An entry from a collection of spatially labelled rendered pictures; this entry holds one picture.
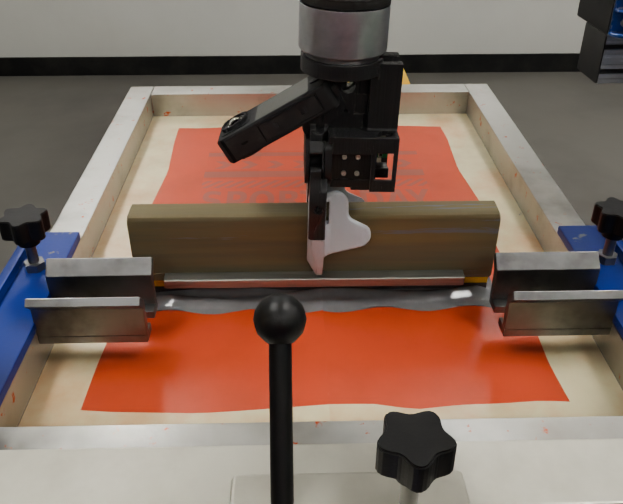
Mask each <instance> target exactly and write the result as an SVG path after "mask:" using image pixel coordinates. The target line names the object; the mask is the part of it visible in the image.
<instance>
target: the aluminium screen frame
mask: <svg viewBox="0 0 623 504"><path fill-rule="evenodd" d="M291 86H292V85H279V86H158V87H131V88H130V90H129V92H128V94H127V95H126V97H125V99H124V101H123V102H122V104H121V106H120V108H119V110H118V111H117V113H116V115H115V117H114V119H113V120H112V122H111V124H110V126H109V128H108V129H107V131H106V133H105V135H104V136H103V138H102V140H101V142H100V144H99V145H98V147H97V149H96V151H95V153H94V154H93V156H92V158H91V160H90V162H89V163H88V165H87V167H86V169H85V170H84V172H83V174H82V176H81V178H80V179H79V181H78V183H77V185H76V187H75V188H74V190H73V192H72V194H71V195H70V197H69V199H68V201H67V203H66V204H65V206H64V208H63V210H62V212H61V213H60V215H59V217H58V219H57V221H56V222H55V224H54V226H53V228H52V229H51V231H50V232H79V233H80V238H81V239H80V241H79V244H78V246H77V248H76V250H75V252H74V254H73V256H72V258H91V257H92V255H93V253H94V250H95V248H96V246H97V244H98V241H99V239H100V237H101V234H102V232H103V230H104V228H105V225H106V223H107V221H108V218H109V216H110V214H111V211H112V209H113V207H114V205H115V202H116V200H117V198H118V195H119V193H120V191H121V189H122V186H123V184H124V182H125V179H126V177H127V175H128V173H129V170H130V168H131V166H132V163H133V161H134V159H135V157H136V154H137V152H138V150H139V147H140V145H141V143H142V141H143V138H144V136H145V134H146V131H147V129H148V127H149V125H150V122H151V120H152V118H153V116H235V115H237V114H239V113H241V112H244V111H246V112H247V111H248V110H250V109H252V108H254V107H255V106H257V105H259V104H261V103H262V102H264V101H266V100H268V99H269V98H271V97H273V96H275V95H277V94H278V93H280V92H282V91H284V90H285V89H287V88H289V87H291ZM463 113H466V114H467V115H468V117H469V119H470V121H471V122H472V124H473V126H474V128H475V129H476V131H477V133H478V135H479V137H480V138H481V140H482V142H483V144H484V145H485V147H486V149H487V151H488V152H489V154H490V156H491V158H492V159H493V161H494V163H495V165H496V167H497V168H498V170H499V172H500V174H501V175H502V177H503V179H504V181H505V182H506V184H507V186H508V188H509V190H510V191H511V193H512V195H513V197H514V198H515V200H516V202H517V204H518V205H519V207H520V209H521V211H522V212H523V214H524V216H525V218H526V220H527V221H528V223H529V225H530V227H531V228H532V230H533V232H534V234H535V235H536V237H537V239H538V241H539V242H540V244H541V246H542V248H543V250H544V251H545V252H569V251H568V250H567V248H566V247H565V245H564V243H563V242H562V240H561V238H560V237H559V235H558V234H557V231H558V227H559V226H586V225H585V224H584V222H583V221H582V220H581V218H580V217H579V215H578V214H577V212H576V211H575V210H574V208H573V207H572V205H571V204H570V202H569V201H568V200H567V198H566V197H565V195H564V194H563V192H562V191H561V189H560V188H559V187H558V185H557V184H556V182H555V181H554V179H553V178H552V177H551V175H550V174H549V172H548V171H547V169H546V168H545V167H544V165H543V164H542V162H541V161H540V159H539V158H538V157H537V155H536V154H535V152H534V151H533V149H532V148H531V146H530V145H529V144H528V142H527V141H526V139H525V138H524V136H523V135H522V134H521V132H520V131H519V129H518V128H517V126H516V125H515V124H514V122H513V121H512V119H511V118H510V116H509V115H508V114H507V112H506V111H505V109H504V108H503V106H502V105H501V104H500V102H499V101H498V99H497V98H496V96H495V95H494V93H493V92H492V91H491V89H490V88H489V86H488V85H487V84H402V88H401V98H400V108H399V114H463ZM592 336H593V338H594V340H595V341H596V343H597V345H598V347H599V348H600V350H601V352H602V354H603V356H604V357H605V359H606V361H607V363H608V364H609V366H610V368H611V370H612V371H613V373H614V375H615V377H616V378H617V380H618V382H619V384H620V386H621V387H622V389H623V339H622V337H621V335H620V334H619V332H618V330H617V329H616V327H615V326H614V324H612V327H611V331H610V334H609V335H592ZM52 346H53V344H39V341H38V337H37V334H36V333H35V335H34V337H33V339H32V341H31V344H30V346H29V348H28V350H27V352H26V354H25V356H24V358H23V360H22V362H21V364H20V366H19V368H18V371H17V373H16V375H15V377H14V379H13V381H12V383H11V385H10V387H9V389H8V391H7V393H6V396H5V398H4V400H3V402H2V404H1V406H0V450H29V449H83V448H136V447H189V446H243V445H270V422H258V423H202V424H147V425H92V426H36V427H18V424H19V422H20V420H21V417H22V415H23V413H24V411H25V408H26V406H27V404H28V401H29V399H30V397H31V395H32V392H33V390H34V388H35V385H36V383H37V381H38V379H39V376H40V374H41V372H42V369H43V367H44V365H45V362H46V360H47V358H48V356H49V353H50V351H51V349H52ZM440 420H441V424H442V428H443V429H444V431H446V432H447V433H448V434H449V435H451V436H452V437H453V438H454V439H455V440H456V441H509V440H563V439H616V438H623V416H589V417H534V418H479V419H440ZM383 424H384V420H368V421H313V422H293V445H296V444H349V443H377V441H378V439H379V438H380V436H381V435H382V434H383Z"/></svg>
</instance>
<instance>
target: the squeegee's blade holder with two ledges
mask: <svg viewBox="0 0 623 504"><path fill-rule="evenodd" d="M464 280H465V276H464V273H463V270H385V271H323V272H322V275H315V273H314V271H298V272H212V273H165V276H164V288H166V289H177V288H261V287H345V286H428V285H463V284H464Z"/></svg>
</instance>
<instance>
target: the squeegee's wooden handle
mask: <svg viewBox="0 0 623 504"><path fill-rule="evenodd" d="M349 215H350V217H351V218H353V219H354V220H357V221H359V222H361V223H363V224H365V225H367V226H368V227H369V229H370V231H371V237H370V240H369V242H368V243H367V244H366V245H364V246H362V247H358V248H354V249H350V250H345V251H341V252H337V253H332V254H329V255H327V256H325V257H324V261H323V271H385V270H463V273H464V276H465V277H489V276H490V275H491V273H492V267H493V261H494V254H495V250H496V244H497V239H498V233H499V227H500V222H501V215H500V212H499V209H498V207H497V205H496V203H495V201H394V202H349ZM127 229H128V234H129V240H130V246H131V252H132V257H152V258H153V259H154V262H153V276H154V281H164V276H165V273H212V272H298V271H313V269H312V268H311V266H310V264H309V263H308V261H307V230H308V202H294V203H195V204H132V206H131V208H130V210H129V213H128V216H127Z"/></svg>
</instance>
